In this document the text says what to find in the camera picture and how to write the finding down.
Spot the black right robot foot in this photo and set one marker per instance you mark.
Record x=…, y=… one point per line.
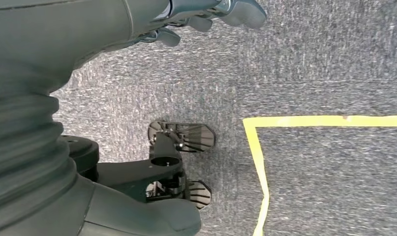
x=200, y=195

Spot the yellow floor tape square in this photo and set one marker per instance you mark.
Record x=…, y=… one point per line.
x=255, y=156

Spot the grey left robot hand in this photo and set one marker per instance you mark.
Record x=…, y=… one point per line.
x=54, y=32

